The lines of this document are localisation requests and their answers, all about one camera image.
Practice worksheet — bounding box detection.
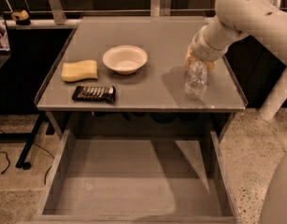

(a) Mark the white paper bowl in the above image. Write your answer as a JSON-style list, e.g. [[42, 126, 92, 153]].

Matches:
[[103, 45, 148, 75]]

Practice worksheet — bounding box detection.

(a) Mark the black floor cable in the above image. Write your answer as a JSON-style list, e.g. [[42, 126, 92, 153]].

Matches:
[[0, 124, 57, 185]]

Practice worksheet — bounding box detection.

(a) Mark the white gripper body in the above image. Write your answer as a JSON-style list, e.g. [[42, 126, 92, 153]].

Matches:
[[190, 26, 228, 62]]

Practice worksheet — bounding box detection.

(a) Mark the black desk leg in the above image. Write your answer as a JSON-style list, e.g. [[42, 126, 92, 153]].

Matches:
[[15, 112, 45, 168]]

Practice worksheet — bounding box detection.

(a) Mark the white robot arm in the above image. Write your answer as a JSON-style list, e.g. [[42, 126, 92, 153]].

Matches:
[[185, 0, 287, 224]]

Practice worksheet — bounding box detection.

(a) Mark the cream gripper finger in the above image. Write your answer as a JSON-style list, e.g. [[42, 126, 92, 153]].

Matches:
[[184, 47, 196, 69], [205, 61, 215, 72]]

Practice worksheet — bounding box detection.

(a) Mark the dark chocolate bar wrapper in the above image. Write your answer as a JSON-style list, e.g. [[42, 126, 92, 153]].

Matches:
[[72, 86, 116, 104]]

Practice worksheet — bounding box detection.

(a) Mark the metal window frame rail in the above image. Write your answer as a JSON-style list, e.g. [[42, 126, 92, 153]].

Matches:
[[0, 0, 287, 30]]

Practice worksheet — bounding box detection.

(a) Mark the clear plastic water bottle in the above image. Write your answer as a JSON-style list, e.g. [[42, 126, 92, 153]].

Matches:
[[184, 61, 208, 99]]

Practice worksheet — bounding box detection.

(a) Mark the yellow black tape measure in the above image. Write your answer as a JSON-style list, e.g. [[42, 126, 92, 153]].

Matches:
[[11, 9, 31, 25]]

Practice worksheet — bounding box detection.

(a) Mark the open grey top drawer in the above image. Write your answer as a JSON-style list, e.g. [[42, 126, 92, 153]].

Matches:
[[19, 131, 241, 224]]

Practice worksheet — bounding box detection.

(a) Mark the laptop with lit screen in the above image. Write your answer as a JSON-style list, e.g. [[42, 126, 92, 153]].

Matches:
[[0, 13, 11, 68]]

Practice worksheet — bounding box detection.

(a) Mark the yellow sponge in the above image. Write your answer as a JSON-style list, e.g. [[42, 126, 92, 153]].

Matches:
[[61, 60, 98, 82]]

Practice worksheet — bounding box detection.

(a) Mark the grey cabinet table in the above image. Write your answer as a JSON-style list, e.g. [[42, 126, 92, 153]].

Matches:
[[36, 16, 246, 139]]

